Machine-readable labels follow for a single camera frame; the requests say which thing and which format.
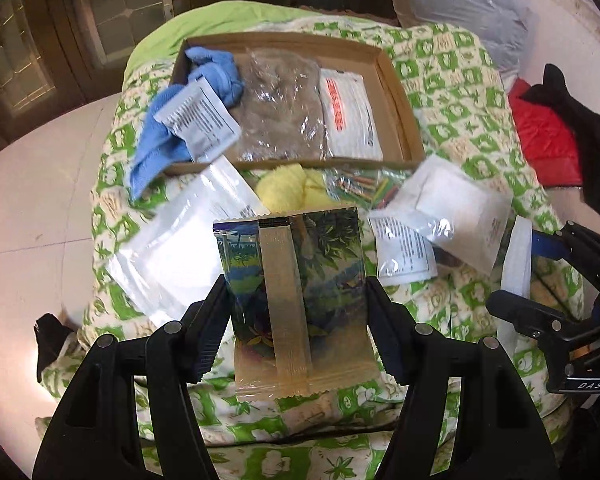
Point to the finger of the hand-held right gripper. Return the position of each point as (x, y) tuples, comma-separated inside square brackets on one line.
[(580, 252), (530, 315)]

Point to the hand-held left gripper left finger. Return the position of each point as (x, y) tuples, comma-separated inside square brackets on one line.
[(210, 330)]

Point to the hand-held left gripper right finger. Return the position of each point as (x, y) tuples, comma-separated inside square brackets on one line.
[(385, 330)]

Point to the leaf-print snack packet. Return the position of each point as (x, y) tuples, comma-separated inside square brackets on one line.
[(330, 270)]

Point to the white printed sachet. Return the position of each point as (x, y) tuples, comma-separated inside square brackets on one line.
[(402, 250), (200, 120)]

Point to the large white gauze packet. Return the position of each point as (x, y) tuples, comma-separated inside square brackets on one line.
[(170, 250)]

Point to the yellow towel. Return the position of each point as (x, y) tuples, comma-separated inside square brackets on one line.
[(285, 187)]

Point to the blue towel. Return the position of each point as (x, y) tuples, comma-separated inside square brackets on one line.
[(150, 160)]

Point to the white packet with red print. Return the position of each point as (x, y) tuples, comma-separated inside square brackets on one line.
[(352, 120)]

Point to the shallow cardboard box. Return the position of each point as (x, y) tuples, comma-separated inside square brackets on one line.
[(400, 110)]

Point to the brown cloth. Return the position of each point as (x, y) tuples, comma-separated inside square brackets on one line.
[(280, 110)]

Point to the black cloth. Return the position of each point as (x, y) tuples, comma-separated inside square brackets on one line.
[(595, 150)]

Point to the red jacket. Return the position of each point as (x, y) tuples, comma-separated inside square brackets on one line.
[(540, 130)]

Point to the dark cloth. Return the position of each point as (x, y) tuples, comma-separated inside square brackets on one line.
[(52, 345)]

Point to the green printed blanket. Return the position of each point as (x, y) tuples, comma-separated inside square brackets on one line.
[(455, 85)]

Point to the plastic bag of bedding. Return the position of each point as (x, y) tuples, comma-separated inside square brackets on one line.
[(455, 5)]

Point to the wooden glass-panel door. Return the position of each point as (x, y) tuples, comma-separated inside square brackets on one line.
[(30, 60)]

